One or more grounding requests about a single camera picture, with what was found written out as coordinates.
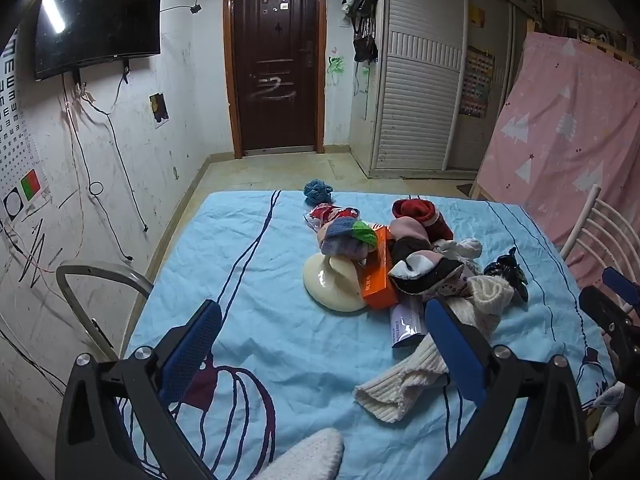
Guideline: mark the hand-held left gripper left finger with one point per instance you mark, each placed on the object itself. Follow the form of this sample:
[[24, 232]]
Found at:
[[192, 350]]

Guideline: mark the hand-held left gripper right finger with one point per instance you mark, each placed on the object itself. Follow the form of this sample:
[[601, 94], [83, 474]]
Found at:
[[455, 355]]

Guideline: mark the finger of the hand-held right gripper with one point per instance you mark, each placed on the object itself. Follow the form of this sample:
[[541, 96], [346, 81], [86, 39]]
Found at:
[[612, 325], [622, 287]]

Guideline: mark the person's right hand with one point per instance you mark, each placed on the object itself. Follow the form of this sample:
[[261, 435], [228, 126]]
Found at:
[[607, 410]]

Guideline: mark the white floral sock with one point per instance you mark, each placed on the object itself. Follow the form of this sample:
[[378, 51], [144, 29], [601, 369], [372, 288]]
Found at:
[[457, 286]]

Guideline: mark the long white ribbed sock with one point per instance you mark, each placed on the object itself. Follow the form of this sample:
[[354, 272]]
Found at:
[[395, 390]]

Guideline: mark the cream ribbed sock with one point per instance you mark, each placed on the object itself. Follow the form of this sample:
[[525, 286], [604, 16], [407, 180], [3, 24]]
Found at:
[[492, 295]]

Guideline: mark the white chair back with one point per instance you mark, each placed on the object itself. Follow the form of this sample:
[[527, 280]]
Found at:
[[592, 210]]

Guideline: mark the black and white sock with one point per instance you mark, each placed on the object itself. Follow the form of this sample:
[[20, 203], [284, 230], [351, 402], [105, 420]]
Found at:
[[425, 275]]

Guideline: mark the light blue printed cloth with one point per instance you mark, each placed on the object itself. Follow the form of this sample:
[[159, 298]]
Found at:
[[250, 285]]

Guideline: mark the black hair claw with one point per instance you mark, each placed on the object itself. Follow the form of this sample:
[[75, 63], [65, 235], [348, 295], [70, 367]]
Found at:
[[507, 267]]

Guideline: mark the small white sock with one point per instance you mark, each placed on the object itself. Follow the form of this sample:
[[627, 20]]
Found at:
[[465, 250]]

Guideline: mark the orange box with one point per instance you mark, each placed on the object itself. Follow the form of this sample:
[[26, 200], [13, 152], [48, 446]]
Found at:
[[380, 280]]

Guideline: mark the pink sock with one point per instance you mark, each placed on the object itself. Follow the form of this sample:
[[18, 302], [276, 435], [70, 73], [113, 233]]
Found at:
[[407, 230]]

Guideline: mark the grey chair back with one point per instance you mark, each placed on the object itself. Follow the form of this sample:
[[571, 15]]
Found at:
[[67, 285]]

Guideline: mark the cream round pad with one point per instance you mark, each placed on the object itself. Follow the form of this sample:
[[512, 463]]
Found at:
[[325, 285]]

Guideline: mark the white knit cloth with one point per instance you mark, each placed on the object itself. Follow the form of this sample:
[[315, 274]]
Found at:
[[305, 457]]

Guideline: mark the blue grey knit sock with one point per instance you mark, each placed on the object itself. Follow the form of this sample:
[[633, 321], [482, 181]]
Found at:
[[340, 229]]

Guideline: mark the pink tree print sheet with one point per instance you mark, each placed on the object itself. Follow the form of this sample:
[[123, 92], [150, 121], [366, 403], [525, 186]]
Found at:
[[560, 125]]

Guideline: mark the red white patterned sock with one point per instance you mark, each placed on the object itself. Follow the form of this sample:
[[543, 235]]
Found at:
[[325, 212]]

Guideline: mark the white slatted wardrobe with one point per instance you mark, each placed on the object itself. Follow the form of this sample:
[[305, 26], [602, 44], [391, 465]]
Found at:
[[415, 85]]

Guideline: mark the eye chart poster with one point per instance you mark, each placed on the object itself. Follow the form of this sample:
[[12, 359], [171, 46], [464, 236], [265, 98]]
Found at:
[[15, 125]]

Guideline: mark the yellow paper sticker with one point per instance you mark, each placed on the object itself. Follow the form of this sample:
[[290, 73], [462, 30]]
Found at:
[[477, 16]]

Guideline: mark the dark brown door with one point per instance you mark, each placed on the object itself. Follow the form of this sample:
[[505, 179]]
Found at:
[[275, 50]]

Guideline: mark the wooden bed frame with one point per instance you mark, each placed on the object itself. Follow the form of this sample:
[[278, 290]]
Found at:
[[625, 55]]

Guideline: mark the small dark wall picture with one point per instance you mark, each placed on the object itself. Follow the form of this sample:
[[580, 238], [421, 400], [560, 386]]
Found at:
[[159, 110]]

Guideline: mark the colourful grid wall chart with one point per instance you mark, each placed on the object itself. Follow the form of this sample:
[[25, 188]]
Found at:
[[477, 82]]

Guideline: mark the black wall television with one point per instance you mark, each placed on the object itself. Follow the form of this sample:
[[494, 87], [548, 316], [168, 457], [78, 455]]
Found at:
[[100, 15]]

